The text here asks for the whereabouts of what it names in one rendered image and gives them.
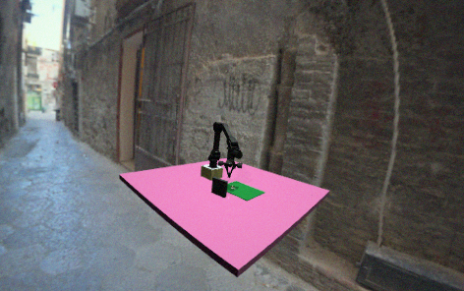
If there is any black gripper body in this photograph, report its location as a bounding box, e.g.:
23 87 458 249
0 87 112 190
217 155 243 168

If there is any black cooling fan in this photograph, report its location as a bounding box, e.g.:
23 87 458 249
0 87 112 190
211 177 228 198

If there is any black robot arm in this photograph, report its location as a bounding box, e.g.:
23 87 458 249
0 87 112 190
208 122 243 168

